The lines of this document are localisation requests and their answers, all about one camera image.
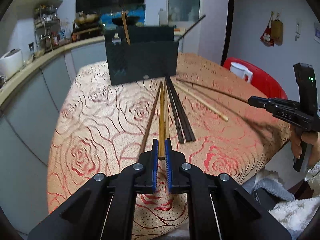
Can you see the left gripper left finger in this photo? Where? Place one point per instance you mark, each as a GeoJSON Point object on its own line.
{"type": "Point", "coordinates": [104, 207]}

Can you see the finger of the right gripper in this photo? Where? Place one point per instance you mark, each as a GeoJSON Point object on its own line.
{"type": "Point", "coordinates": [255, 100]}
{"type": "Point", "coordinates": [262, 105]}

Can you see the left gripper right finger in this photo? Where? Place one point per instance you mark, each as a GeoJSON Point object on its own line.
{"type": "Point", "coordinates": [218, 207]}

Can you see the pale bamboo chopstick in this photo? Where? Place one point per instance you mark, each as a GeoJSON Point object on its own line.
{"type": "Point", "coordinates": [213, 109]}

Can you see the black chopstick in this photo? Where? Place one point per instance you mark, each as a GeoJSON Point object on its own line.
{"type": "Point", "coordinates": [175, 115]}
{"type": "Point", "coordinates": [188, 123]}
{"type": "Point", "coordinates": [179, 109]}

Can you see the tan wooden chopstick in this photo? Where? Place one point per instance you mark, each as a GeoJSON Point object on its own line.
{"type": "Point", "coordinates": [161, 134]}

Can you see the dark brown chopstick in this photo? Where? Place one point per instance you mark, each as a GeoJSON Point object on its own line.
{"type": "Point", "coordinates": [146, 134]}

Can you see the brown wooden chopstick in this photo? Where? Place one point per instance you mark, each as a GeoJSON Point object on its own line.
{"type": "Point", "coordinates": [123, 17]}

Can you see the red plastic chair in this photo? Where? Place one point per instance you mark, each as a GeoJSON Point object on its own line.
{"type": "Point", "coordinates": [261, 80]}

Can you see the red hanging cloth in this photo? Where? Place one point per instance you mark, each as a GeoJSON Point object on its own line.
{"type": "Point", "coordinates": [266, 37]}

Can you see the brown hanging board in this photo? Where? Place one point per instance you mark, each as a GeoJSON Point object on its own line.
{"type": "Point", "coordinates": [277, 31]}

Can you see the rose pattern tablecloth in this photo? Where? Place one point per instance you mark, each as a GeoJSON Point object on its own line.
{"type": "Point", "coordinates": [155, 129]}

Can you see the dark green utensil holder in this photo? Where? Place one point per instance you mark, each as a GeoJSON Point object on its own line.
{"type": "Point", "coordinates": [151, 53]}

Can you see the frosted glass window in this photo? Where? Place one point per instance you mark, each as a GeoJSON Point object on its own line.
{"type": "Point", "coordinates": [183, 10]}

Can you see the white plastic bottle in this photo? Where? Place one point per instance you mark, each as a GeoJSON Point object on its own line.
{"type": "Point", "coordinates": [163, 18]}

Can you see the black wok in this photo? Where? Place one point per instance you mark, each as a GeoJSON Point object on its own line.
{"type": "Point", "coordinates": [130, 21]}

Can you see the white rice cooker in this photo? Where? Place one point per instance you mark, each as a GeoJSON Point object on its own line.
{"type": "Point", "coordinates": [11, 62]}

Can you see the small dark bottle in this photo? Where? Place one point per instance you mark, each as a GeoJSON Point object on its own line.
{"type": "Point", "coordinates": [31, 49]}

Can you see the bronze cooking pot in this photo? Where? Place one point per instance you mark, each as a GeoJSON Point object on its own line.
{"type": "Point", "coordinates": [83, 18]}

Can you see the metal spice rack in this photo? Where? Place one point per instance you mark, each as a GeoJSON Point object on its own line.
{"type": "Point", "coordinates": [46, 27]}

